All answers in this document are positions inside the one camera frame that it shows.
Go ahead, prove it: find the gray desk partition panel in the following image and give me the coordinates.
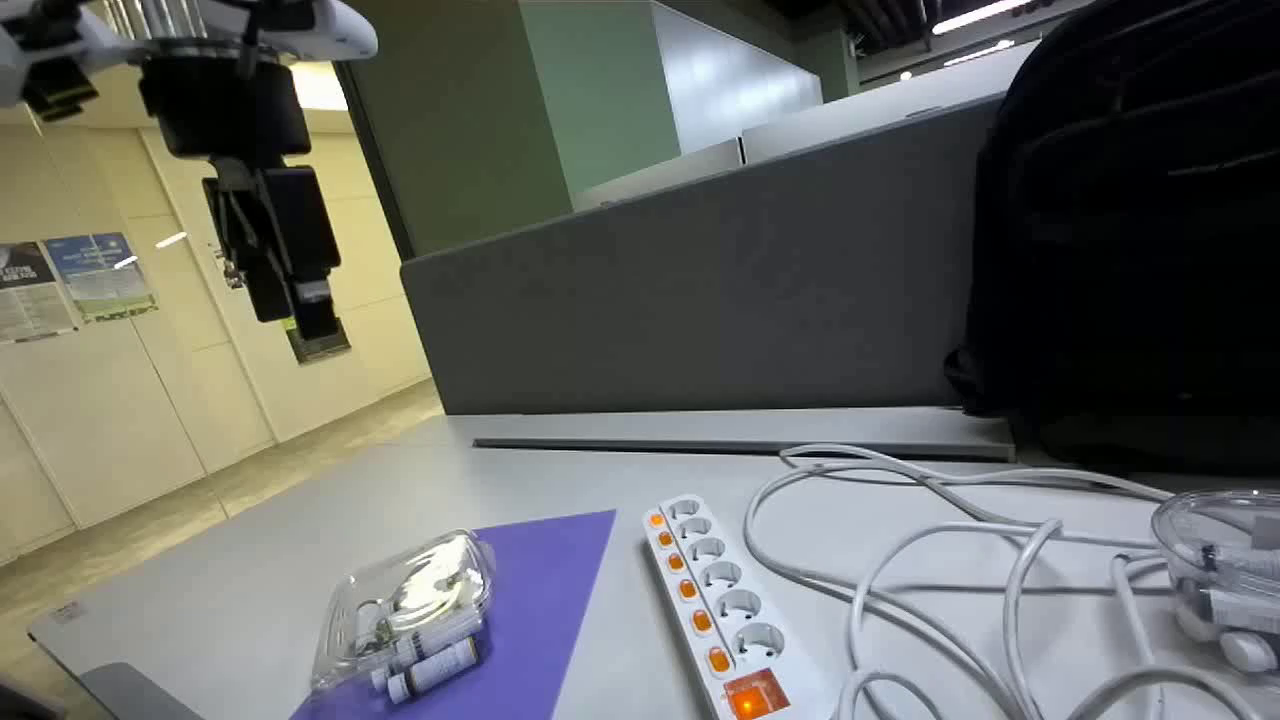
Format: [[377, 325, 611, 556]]
[[400, 95, 1020, 421]]

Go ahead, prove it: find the white multi-socket power strip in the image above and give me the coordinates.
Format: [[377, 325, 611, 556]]
[[638, 490, 838, 720]]

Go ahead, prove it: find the green pillar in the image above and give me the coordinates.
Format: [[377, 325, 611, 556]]
[[330, 0, 684, 265]]

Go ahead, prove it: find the clear bag with white adapters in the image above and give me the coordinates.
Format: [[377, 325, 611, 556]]
[[306, 527, 500, 707]]

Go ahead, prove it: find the purple paper sheet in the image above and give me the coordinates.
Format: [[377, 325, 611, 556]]
[[287, 502, 620, 720]]

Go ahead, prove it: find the gray wall poster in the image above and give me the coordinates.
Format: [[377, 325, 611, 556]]
[[0, 240, 81, 347]]

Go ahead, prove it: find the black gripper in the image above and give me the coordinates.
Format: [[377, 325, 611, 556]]
[[135, 52, 357, 367]]

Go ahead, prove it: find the white power cable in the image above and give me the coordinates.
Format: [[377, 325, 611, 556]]
[[738, 439, 1280, 720]]

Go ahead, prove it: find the large orange master switch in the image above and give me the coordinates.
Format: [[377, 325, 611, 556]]
[[718, 668, 793, 720]]

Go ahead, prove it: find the blue and green wall poster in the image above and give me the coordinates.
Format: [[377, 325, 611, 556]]
[[41, 229, 159, 327]]

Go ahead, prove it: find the clear bag with white charger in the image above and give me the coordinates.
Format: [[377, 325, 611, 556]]
[[1148, 482, 1280, 681]]

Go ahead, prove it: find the black backpack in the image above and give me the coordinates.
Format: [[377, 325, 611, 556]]
[[940, 0, 1280, 479]]

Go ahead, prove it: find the ceiling light strip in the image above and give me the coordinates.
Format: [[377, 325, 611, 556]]
[[927, 0, 1041, 41]]

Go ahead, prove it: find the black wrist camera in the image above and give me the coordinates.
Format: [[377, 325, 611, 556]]
[[7, 0, 102, 128]]

